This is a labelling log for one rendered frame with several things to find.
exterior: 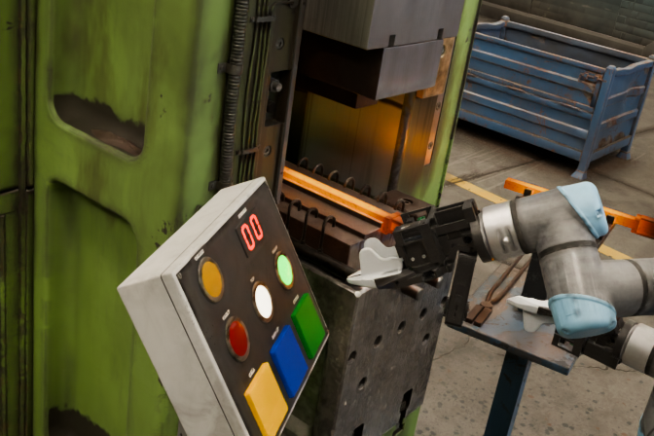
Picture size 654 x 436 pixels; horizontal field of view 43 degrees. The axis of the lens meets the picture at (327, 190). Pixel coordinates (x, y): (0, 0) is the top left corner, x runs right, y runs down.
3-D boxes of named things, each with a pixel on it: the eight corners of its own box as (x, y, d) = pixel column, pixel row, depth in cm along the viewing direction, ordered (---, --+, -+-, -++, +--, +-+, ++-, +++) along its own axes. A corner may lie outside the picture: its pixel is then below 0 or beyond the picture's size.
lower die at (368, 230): (402, 247, 174) (410, 211, 171) (345, 274, 159) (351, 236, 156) (260, 180, 197) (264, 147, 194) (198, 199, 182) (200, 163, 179)
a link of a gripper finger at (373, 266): (336, 251, 118) (396, 235, 115) (350, 287, 119) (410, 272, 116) (331, 260, 115) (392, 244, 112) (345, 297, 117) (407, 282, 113)
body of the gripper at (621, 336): (546, 343, 144) (612, 375, 138) (559, 301, 141) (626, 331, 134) (564, 328, 150) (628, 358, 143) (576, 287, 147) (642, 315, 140)
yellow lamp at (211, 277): (232, 294, 103) (235, 264, 101) (203, 306, 99) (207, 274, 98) (214, 283, 104) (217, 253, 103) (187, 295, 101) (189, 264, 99)
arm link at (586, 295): (655, 322, 101) (632, 238, 106) (579, 327, 98) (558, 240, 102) (616, 337, 108) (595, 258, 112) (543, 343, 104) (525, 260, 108)
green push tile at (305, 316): (326, 333, 127) (308, 291, 126) (314, 359, 121) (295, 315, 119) (316, 336, 128) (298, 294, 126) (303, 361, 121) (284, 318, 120)
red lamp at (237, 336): (257, 351, 105) (261, 323, 103) (231, 365, 101) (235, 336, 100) (239, 341, 106) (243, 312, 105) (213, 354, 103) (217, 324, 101)
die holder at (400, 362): (423, 404, 199) (461, 240, 182) (325, 479, 170) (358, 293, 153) (257, 306, 229) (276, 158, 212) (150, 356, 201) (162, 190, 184)
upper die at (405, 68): (434, 87, 161) (444, 39, 157) (375, 100, 146) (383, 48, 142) (277, 34, 183) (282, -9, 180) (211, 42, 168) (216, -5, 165)
